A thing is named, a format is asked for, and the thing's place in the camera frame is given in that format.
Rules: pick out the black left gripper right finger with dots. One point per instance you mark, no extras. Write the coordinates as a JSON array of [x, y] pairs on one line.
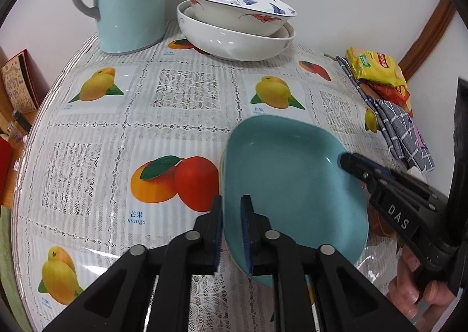
[[254, 226]]

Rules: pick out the large white porcelain bowl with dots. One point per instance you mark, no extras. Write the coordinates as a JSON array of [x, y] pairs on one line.
[[230, 45]]

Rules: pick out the brown wooden door frame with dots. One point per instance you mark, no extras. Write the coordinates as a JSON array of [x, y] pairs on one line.
[[428, 39]]

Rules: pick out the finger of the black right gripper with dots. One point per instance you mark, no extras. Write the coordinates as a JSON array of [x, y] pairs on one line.
[[364, 169]]

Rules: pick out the yellow chips bag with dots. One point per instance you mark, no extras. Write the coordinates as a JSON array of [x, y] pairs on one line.
[[374, 66]]

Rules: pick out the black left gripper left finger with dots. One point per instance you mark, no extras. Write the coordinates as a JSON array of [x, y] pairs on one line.
[[208, 246]]

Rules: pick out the blue patterned porcelain bowl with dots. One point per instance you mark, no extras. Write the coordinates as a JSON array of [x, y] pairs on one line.
[[255, 17]]

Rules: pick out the brown clay bowl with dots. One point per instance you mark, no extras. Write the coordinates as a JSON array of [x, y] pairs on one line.
[[378, 225]]

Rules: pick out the red chips bag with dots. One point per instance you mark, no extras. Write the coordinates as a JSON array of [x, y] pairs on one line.
[[399, 95]]

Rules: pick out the right human hand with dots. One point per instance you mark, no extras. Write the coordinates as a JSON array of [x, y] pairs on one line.
[[403, 293]]

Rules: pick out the fruit print tablecloth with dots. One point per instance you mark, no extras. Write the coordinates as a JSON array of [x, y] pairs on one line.
[[106, 116]]

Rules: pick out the grey checked cloth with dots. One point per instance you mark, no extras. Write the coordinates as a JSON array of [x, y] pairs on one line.
[[399, 131]]

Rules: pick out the blue square plate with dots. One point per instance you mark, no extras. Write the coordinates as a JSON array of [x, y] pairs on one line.
[[291, 171]]

